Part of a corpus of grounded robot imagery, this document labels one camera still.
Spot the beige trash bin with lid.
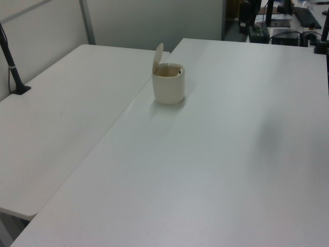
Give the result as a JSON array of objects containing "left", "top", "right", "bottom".
[{"left": 151, "top": 42, "right": 186, "bottom": 105}]

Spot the dark green device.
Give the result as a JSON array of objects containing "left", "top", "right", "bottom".
[{"left": 247, "top": 22, "right": 270, "bottom": 43}]

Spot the black upright stand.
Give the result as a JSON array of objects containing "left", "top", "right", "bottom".
[{"left": 239, "top": 0, "right": 262, "bottom": 34}]

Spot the black electronics box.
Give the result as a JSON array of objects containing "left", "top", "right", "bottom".
[{"left": 269, "top": 28, "right": 301, "bottom": 46}]

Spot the black monitor stand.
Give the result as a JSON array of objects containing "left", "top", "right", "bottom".
[{"left": 264, "top": 0, "right": 275, "bottom": 27}]

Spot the black keyboard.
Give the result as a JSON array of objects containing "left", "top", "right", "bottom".
[{"left": 293, "top": 6, "right": 322, "bottom": 29}]

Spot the black pole with round clamp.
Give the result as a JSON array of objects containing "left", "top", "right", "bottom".
[{"left": 313, "top": 17, "right": 329, "bottom": 55}]

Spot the grey metal partition post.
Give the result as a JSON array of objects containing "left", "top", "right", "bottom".
[{"left": 79, "top": 0, "right": 96, "bottom": 45}]

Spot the black camera pole with clamp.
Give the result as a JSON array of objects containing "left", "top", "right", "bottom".
[{"left": 0, "top": 22, "right": 32, "bottom": 96}]

